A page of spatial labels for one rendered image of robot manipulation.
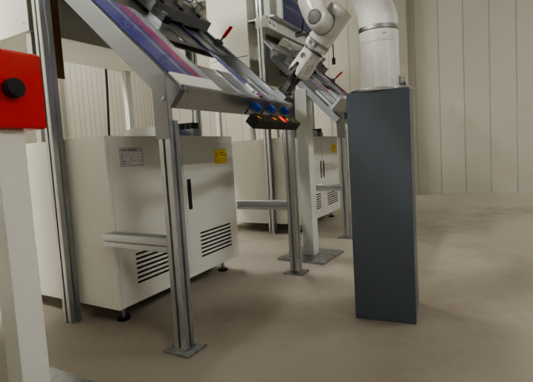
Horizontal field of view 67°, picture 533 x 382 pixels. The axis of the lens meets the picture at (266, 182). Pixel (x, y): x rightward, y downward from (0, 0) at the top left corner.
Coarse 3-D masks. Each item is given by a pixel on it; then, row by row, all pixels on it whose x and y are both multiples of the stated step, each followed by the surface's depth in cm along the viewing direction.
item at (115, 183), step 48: (96, 144) 126; (144, 144) 138; (192, 144) 160; (48, 192) 141; (96, 192) 128; (144, 192) 138; (192, 192) 160; (48, 240) 143; (96, 240) 131; (192, 240) 159; (48, 288) 146; (96, 288) 133; (144, 288) 137
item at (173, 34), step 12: (120, 0) 145; (132, 0) 155; (144, 12) 152; (156, 24) 149; (168, 36) 145; (180, 36) 154; (204, 36) 178; (180, 48) 159; (192, 48) 168; (216, 48) 173
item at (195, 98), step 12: (192, 96) 113; (204, 96) 117; (216, 96) 122; (228, 96) 127; (240, 96) 132; (252, 96) 140; (180, 108) 113; (192, 108) 117; (204, 108) 122; (216, 108) 126; (228, 108) 132; (240, 108) 138; (264, 108) 150; (276, 108) 158; (288, 108) 166
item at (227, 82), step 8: (208, 72) 139; (216, 72) 145; (224, 72) 152; (216, 80) 137; (224, 80) 143; (232, 80) 149; (248, 80) 164; (256, 80) 172; (224, 88) 136; (232, 88) 141; (240, 88) 147; (256, 88) 161; (264, 88) 169; (256, 96) 151; (264, 96) 159; (272, 96) 163
